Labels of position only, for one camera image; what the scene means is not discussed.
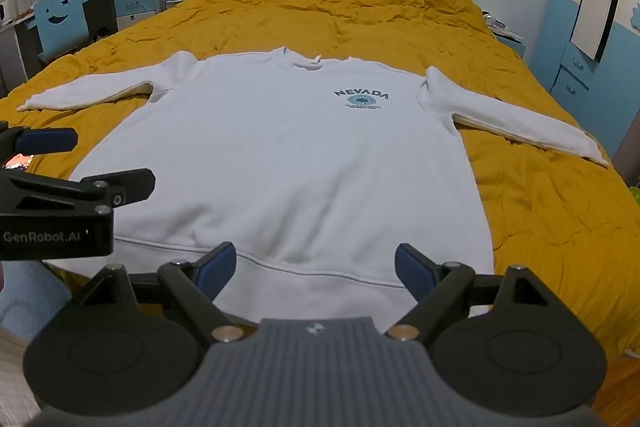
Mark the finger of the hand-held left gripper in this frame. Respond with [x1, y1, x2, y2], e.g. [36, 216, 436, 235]
[0, 168, 156, 220]
[0, 121, 79, 168]

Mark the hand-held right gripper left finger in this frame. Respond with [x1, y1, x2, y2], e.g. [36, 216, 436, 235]
[75, 242, 246, 343]

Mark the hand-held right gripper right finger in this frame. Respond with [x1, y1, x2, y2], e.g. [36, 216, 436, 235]
[385, 243, 556, 342]

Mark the white printed sweatshirt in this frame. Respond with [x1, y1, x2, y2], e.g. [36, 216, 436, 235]
[16, 47, 612, 335]

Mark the person's blue pants leg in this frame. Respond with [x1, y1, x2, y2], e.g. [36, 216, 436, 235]
[0, 258, 74, 344]

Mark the blue chair with face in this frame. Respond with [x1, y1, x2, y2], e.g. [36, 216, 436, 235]
[32, 0, 92, 64]

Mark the blue nightstand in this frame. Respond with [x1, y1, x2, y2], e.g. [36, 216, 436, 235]
[481, 11, 529, 58]

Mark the blue wardrobe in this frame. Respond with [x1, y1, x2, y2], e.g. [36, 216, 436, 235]
[529, 0, 640, 152]

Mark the mustard yellow blanket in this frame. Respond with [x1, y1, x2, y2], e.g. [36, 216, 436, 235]
[0, 0, 640, 358]

